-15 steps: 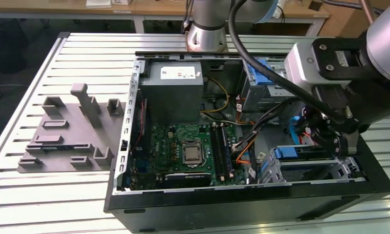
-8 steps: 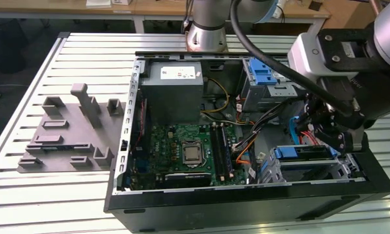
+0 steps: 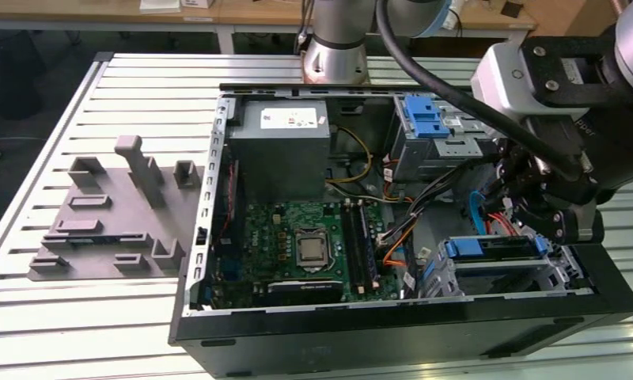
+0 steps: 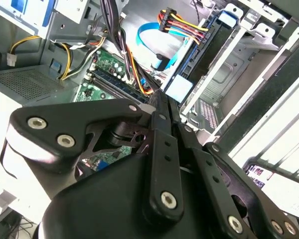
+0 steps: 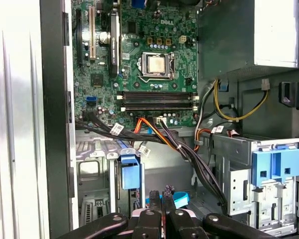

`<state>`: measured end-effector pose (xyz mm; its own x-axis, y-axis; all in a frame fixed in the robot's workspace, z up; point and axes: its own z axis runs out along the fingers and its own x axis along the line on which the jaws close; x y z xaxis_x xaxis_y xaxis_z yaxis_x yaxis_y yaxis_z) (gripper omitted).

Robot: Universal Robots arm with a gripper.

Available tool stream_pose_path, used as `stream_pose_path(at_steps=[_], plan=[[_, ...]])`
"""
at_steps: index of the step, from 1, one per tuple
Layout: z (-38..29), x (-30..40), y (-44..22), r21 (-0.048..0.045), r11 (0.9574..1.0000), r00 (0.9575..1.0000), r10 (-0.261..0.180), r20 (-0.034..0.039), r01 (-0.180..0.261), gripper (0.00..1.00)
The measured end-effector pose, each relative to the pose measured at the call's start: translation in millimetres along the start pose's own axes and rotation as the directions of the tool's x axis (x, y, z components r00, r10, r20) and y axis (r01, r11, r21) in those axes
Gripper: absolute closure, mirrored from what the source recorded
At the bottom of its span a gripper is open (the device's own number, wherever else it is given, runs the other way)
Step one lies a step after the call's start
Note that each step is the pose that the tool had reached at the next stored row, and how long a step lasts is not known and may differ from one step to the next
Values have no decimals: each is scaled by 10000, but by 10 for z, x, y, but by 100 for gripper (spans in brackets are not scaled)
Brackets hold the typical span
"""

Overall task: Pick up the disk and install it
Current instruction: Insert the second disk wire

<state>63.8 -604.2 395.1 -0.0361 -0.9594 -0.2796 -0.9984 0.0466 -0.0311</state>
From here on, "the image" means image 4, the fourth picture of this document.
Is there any hard disk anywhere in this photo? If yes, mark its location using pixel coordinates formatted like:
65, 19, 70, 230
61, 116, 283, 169
160, 9, 240, 104

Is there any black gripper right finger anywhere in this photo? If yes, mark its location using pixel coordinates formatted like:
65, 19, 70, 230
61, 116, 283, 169
168, 98, 299, 239

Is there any blue SATA wire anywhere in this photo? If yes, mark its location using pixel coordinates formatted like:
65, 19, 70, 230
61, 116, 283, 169
136, 21, 190, 72

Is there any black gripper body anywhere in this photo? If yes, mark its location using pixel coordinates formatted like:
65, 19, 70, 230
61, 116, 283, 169
37, 151, 232, 239

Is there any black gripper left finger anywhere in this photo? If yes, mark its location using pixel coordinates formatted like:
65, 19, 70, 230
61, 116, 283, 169
6, 90, 185, 222

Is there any multicolour power wire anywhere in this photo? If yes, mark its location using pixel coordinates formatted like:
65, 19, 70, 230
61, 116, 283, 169
158, 7, 211, 47

